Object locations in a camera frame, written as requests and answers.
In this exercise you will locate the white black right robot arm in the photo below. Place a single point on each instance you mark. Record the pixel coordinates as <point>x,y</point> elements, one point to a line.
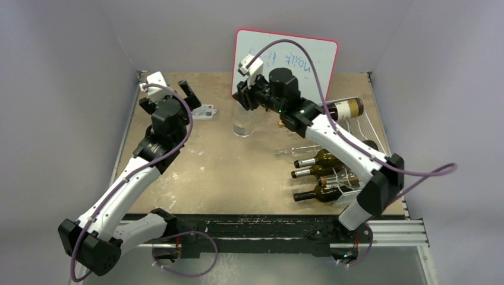
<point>380,174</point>

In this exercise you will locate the brown wine bottle gold cap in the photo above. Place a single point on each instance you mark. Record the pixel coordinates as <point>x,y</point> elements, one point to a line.
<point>345,109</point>

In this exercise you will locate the white wire wine rack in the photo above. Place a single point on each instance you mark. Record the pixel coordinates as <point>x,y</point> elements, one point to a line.
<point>310,121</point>

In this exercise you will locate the dark olive bottle rear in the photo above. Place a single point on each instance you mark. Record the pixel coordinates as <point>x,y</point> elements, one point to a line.
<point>370,144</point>

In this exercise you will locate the white ruler set package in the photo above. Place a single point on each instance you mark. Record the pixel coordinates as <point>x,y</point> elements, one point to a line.
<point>204,112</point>

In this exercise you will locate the clear empty bottle on rack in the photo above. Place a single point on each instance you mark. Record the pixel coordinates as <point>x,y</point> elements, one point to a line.
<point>297,151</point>

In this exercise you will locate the pink framed whiteboard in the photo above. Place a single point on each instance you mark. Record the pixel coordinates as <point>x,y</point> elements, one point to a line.
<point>320,60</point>

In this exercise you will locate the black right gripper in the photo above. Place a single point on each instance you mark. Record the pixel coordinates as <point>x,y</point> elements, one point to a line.
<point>246,95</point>

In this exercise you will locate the dark green bottle black cap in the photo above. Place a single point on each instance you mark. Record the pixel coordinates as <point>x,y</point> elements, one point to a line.
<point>325,193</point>

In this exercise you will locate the olive bottle silver cap upper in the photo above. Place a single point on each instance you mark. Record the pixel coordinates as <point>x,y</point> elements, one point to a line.
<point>323,158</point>

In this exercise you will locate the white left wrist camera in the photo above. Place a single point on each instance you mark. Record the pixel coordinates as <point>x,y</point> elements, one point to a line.
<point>155,87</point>

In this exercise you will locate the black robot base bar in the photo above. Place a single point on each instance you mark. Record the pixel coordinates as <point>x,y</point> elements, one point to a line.
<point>317,235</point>

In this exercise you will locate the olive bottle silver cap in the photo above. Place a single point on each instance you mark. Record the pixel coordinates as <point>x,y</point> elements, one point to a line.
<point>323,158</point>
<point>317,171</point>

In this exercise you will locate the clear glass bottle black cap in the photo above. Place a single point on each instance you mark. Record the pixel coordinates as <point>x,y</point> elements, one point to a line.
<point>243,121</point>

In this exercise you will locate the olive bottle silver cap lower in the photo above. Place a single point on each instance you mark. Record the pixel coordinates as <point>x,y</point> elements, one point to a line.
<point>317,171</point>

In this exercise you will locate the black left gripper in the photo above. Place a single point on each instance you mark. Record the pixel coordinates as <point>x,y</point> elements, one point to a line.
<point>193,102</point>

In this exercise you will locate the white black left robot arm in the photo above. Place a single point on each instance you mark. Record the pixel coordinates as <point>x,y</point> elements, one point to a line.
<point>95,241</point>

